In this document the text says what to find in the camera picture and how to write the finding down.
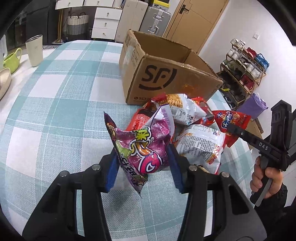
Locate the beige bowl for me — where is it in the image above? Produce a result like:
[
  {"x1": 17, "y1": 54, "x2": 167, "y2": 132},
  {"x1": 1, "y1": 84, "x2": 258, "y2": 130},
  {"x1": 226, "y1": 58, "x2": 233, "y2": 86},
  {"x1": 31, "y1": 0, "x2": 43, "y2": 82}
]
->
[{"x1": 0, "y1": 68, "x2": 11, "y2": 99}]

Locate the woven laundry basket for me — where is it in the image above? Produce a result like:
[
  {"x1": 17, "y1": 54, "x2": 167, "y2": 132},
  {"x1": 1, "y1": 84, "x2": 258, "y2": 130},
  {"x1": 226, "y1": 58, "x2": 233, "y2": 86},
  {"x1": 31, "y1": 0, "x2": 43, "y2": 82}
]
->
[{"x1": 67, "y1": 12, "x2": 89, "y2": 36}]

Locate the white orange snack bag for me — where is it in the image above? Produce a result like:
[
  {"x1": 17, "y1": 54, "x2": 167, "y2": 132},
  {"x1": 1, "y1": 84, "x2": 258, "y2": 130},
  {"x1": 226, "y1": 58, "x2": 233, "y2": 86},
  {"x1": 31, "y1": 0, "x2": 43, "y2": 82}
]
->
[{"x1": 174, "y1": 125, "x2": 225, "y2": 174}]

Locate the cream tumbler cup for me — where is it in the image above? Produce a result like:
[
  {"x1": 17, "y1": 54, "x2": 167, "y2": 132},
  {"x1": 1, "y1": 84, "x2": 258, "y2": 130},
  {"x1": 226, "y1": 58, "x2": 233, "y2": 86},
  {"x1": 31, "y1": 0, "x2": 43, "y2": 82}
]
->
[{"x1": 26, "y1": 35, "x2": 43, "y2": 67}]

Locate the green mug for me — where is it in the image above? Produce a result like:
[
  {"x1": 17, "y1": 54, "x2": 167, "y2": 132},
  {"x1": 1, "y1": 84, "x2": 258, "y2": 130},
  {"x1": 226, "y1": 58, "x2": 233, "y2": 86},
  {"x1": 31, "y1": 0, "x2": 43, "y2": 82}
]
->
[{"x1": 3, "y1": 48, "x2": 22, "y2": 74}]

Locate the purple snack bag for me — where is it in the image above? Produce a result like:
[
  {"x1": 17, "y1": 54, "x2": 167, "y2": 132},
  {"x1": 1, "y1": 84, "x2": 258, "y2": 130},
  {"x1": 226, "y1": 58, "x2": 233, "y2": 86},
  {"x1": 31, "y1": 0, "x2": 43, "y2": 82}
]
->
[{"x1": 104, "y1": 104, "x2": 175, "y2": 194}]

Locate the silver suitcase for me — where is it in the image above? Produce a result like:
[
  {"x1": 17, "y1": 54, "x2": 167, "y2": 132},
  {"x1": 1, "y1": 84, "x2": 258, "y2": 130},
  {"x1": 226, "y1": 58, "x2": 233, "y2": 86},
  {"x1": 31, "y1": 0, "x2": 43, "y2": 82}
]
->
[{"x1": 139, "y1": 6, "x2": 171, "y2": 37}]

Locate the white red noodle snack bag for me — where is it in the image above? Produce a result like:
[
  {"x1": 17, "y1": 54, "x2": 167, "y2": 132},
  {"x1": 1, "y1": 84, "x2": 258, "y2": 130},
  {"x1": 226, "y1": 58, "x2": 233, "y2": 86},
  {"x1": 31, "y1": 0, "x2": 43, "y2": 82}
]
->
[{"x1": 143, "y1": 93, "x2": 206, "y2": 126}]

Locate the red black snack pack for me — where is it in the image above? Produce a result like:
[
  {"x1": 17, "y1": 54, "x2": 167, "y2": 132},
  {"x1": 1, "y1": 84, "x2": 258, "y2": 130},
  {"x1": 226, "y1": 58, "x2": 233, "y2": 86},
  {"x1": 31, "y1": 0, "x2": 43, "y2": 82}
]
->
[{"x1": 126, "y1": 108, "x2": 153, "y2": 131}]

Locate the beige suitcase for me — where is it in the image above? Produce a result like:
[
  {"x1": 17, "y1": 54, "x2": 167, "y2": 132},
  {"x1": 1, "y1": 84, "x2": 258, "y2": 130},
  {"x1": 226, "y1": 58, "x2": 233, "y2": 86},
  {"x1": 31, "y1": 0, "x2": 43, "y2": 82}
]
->
[{"x1": 115, "y1": 0, "x2": 148, "y2": 43}]

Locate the wooden door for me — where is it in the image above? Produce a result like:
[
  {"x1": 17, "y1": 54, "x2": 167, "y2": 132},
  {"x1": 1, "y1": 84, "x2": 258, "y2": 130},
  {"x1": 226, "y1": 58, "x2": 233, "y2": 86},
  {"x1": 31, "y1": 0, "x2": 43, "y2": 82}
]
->
[{"x1": 163, "y1": 0, "x2": 229, "y2": 54}]

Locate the checkered teal tablecloth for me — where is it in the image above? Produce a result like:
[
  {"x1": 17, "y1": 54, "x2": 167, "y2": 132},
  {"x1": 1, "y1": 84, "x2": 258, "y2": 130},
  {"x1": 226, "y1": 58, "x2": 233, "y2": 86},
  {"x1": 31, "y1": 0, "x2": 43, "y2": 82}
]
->
[{"x1": 0, "y1": 40, "x2": 255, "y2": 241}]

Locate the brown cardboard box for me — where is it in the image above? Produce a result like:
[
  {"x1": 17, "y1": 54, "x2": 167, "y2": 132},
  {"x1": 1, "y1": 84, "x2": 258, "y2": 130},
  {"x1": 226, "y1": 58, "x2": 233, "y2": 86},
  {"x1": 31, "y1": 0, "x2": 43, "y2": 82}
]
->
[{"x1": 119, "y1": 30, "x2": 223, "y2": 105}]

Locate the shoe rack with shoes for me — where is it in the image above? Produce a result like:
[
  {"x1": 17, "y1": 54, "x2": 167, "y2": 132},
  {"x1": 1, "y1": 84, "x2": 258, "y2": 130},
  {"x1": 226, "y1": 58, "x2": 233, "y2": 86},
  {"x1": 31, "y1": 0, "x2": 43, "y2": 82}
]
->
[{"x1": 217, "y1": 39, "x2": 269, "y2": 110}]

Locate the right hand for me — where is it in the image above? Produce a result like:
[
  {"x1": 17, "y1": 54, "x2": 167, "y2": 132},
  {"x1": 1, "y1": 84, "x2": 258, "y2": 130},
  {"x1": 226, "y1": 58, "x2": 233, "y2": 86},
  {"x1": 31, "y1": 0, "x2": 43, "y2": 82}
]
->
[{"x1": 249, "y1": 157, "x2": 285, "y2": 199}]

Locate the white drawer cabinet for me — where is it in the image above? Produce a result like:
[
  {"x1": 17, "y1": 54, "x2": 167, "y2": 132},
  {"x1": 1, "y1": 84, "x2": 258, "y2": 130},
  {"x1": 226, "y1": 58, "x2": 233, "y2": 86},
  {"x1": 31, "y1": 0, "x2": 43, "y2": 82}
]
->
[{"x1": 55, "y1": 1, "x2": 122, "y2": 41}]

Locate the red snack packet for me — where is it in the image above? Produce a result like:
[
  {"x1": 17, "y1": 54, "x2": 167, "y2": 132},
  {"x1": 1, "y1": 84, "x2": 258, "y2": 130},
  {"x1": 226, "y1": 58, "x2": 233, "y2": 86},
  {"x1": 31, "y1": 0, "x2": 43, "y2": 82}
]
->
[{"x1": 201, "y1": 109, "x2": 251, "y2": 148}]

